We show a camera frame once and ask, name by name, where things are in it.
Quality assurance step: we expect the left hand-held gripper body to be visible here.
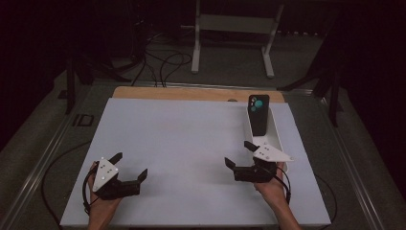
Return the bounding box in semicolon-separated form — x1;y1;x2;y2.
91;156;141;201

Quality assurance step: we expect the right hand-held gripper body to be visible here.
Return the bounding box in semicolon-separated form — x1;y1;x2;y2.
233;143;295;184

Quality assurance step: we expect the white narrow plastic bin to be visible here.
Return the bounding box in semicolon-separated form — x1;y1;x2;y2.
244;104;288;175

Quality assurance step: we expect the black phone case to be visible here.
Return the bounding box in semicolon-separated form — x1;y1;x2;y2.
247;94;271;137

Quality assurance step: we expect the person's left hand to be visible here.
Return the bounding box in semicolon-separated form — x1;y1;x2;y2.
87;162;124;219

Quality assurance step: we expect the person's right hand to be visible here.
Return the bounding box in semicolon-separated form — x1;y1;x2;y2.
253;162;288;205

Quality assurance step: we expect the white table board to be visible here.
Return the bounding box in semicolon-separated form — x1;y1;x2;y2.
59;97;332;228

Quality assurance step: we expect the black tripod stand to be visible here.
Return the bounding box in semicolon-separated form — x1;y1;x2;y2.
65;57;132;115
277;32;344;128

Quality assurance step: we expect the white metal stand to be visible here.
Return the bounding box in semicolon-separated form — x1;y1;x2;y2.
180;0;285;80

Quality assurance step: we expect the left hand-held gripper cable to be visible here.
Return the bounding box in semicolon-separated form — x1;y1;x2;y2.
40;140;97;224

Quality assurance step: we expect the hand-held gripper cable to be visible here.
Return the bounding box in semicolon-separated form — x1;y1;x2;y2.
40;140;97;224
274;172;338;229

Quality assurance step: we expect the right hand-held gripper cable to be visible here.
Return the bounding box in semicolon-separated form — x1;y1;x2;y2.
274;172;338;229

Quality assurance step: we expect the black rectangular floor frame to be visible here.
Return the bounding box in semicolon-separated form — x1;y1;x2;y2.
72;113;95;127

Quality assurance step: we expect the metal floor rail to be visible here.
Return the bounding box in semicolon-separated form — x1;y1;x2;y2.
314;92;384;230
92;80;315;96
0;82;97;230

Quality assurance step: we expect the black floor cable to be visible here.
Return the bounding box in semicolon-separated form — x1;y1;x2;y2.
130;52;148;87
158;52;193;88

